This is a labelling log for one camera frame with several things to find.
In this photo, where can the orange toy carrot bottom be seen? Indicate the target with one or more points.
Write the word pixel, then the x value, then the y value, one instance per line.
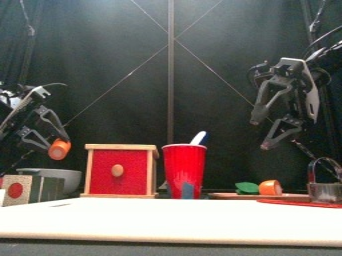
pixel 58 149

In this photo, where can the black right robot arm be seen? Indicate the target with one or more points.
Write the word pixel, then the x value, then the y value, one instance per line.
pixel 328 83

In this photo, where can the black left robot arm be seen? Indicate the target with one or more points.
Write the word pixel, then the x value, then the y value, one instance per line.
pixel 13 116

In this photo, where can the pale grey bowl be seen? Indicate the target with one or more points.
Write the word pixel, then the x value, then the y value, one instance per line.
pixel 57 178

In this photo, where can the toy carrot top with leaves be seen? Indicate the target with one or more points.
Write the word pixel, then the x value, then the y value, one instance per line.
pixel 262 188

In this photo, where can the wooden block with red dot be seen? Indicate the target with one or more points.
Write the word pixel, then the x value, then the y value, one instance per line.
pixel 26 190

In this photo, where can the blue and white utensil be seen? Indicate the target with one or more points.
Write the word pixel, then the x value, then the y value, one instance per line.
pixel 199 137

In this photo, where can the wooden box with red front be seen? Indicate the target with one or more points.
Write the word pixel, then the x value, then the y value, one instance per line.
pixel 120 170

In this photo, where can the wooden tray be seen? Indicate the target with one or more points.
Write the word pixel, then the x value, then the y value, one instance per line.
pixel 248 196

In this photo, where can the red plastic cup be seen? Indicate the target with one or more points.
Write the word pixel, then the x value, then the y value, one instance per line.
pixel 183 170

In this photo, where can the white cutting board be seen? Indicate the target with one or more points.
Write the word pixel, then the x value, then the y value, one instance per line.
pixel 168 220

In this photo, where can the vertical metal frame pole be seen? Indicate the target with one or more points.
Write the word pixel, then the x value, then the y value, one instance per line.
pixel 169 66

